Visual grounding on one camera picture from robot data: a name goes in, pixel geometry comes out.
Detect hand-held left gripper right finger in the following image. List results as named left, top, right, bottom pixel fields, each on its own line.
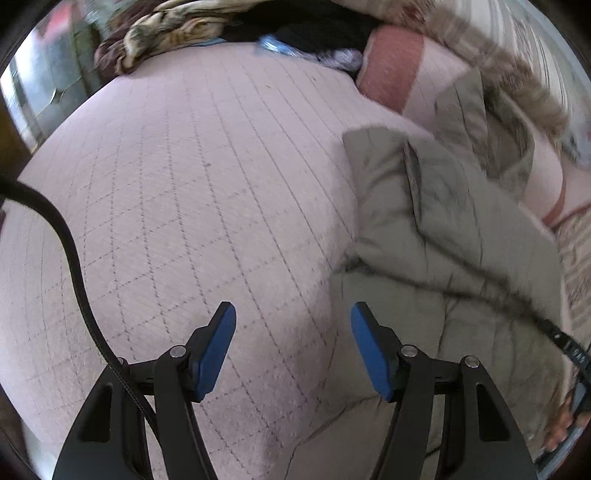
left=350, top=302, right=539, bottom=480

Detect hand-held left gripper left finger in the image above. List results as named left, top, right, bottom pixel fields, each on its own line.
left=52, top=302, right=237, bottom=480

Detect olive padded coat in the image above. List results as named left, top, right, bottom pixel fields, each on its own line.
left=263, top=69, right=583, bottom=480

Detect black clothes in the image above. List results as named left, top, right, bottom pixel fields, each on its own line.
left=222, top=0, right=384, bottom=51

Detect person's right hand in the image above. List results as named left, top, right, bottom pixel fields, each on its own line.
left=544, top=401, right=578, bottom=454

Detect pink quilted bed cover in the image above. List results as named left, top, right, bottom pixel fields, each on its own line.
left=0, top=39, right=591, bottom=480

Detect red and pink pillow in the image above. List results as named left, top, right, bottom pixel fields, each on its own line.
left=355, top=23, right=490, bottom=134

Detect clear plastic bag blue contents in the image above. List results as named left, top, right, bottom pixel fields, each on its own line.
left=254, top=34, right=365, bottom=72

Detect beige patterned blanket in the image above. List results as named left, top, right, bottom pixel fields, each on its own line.
left=95, top=0, right=259, bottom=77

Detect white striped cloth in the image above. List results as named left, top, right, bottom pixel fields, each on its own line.
left=462, top=0, right=591, bottom=162

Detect black cable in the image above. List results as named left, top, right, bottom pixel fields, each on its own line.
left=0, top=178, right=160, bottom=439

